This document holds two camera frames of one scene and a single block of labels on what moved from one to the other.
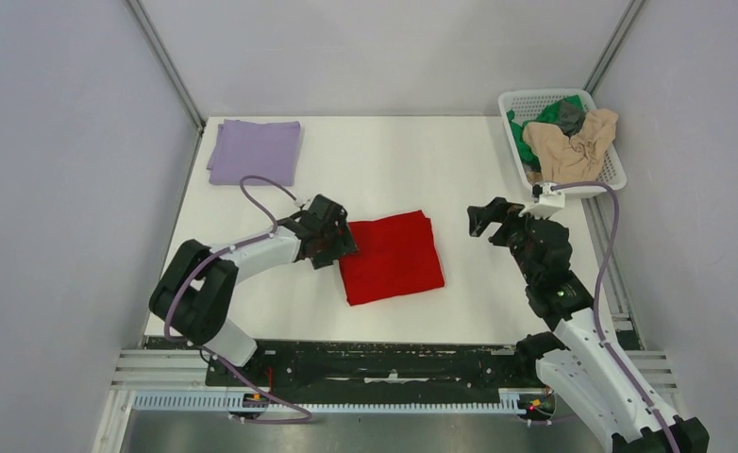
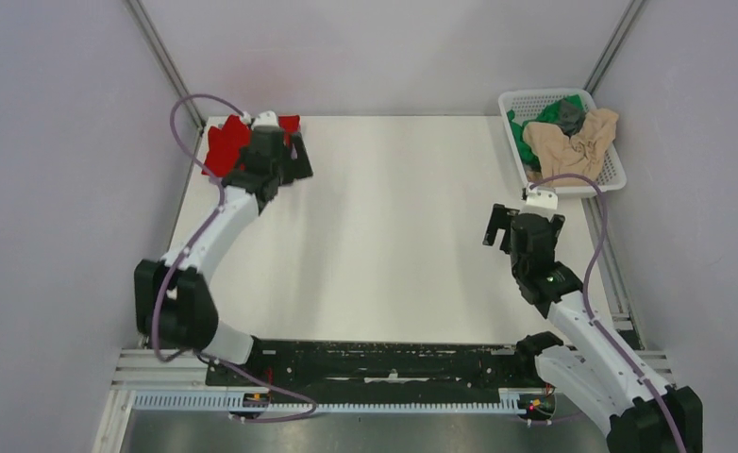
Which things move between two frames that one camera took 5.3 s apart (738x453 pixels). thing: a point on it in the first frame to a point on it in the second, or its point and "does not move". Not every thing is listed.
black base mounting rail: (317, 363) does not move
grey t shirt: (571, 118) does not move
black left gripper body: (334, 245) to (288, 169)
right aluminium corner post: (617, 36) does not move
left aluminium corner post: (141, 13) does not move
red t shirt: (397, 255) to (228, 140)
